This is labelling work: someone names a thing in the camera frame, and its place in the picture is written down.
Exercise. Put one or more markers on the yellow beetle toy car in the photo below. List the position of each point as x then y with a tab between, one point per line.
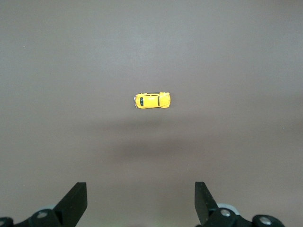
151	101

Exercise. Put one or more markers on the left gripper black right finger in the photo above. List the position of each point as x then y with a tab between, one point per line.
204	203

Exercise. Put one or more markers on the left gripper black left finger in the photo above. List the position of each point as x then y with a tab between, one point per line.
71	203

